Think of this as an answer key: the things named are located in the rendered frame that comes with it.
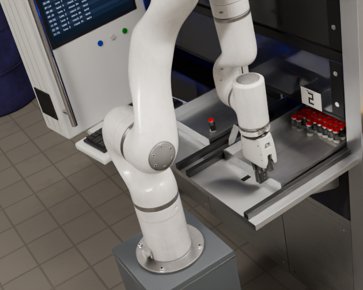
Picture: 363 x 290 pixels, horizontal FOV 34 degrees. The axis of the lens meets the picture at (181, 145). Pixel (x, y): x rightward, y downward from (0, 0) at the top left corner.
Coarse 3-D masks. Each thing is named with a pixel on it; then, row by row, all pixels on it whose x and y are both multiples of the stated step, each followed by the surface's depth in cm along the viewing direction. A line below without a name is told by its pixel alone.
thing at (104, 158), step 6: (186, 102) 239; (96, 126) 238; (90, 132) 236; (84, 138) 231; (78, 144) 228; (84, 144) 227; (84, 150) 225; (90, 150) 223; (96, 150) 222; (90, 156) 223; (96, 156) 219; (102, 156) 218; (108, 156) 217; (102, 162) 218; (108, 162) 218
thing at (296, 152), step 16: (288, 112) 197; (272, 128) 196; (288, 128) 195; (240, 144) 190; (288, 144) 188; (304, 144) 186; (320, 144) 185; (336, 144) 183; (240, 160) 181; (288, 160) 181; (304, 160) 180; (320, 160) 174; (272, 176) 176; (288, 176) 175
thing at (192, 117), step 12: (204, 96) 219; (216, 96) 222; (180, 108) 215; (192, 108) 218; (204, 108) 217; (216, 108) 215; (228, 108) 213; (276, 108) 205; (180, 120) 213; (192, 120) 211; (204, 120) 210; (216, 120) 208; (228, 120) 207; (192, 132) 201; (204, 132) 203; (216, 132) 202; (228, 132) 197
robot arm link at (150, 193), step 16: (112, 112) 144; (128, 112) 142; (112, 128) 141; (112, 144) 142; (112, 160) 148; (128, 176) 147; (144, 176) 146; (160, 176) 146; (144, 192) 145; (160, 192) 145; (176, 192) 149; (144, 208) 147; (160, 208) 147
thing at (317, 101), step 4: (304, 88) 182; (304, 92) 183; (312, 92) 179; (304, 96) 184; (308, 96) 182; (316, 96) 179; (320, 96) 177; (304, 100) 185; (308, 100) 183; (312, 100) 181; (316, 100) 180; (320, 100) 178; (308, 104) 184; (316, 104) 181; (320, 104) 179; (316, 108) 181; (320, 108) 180
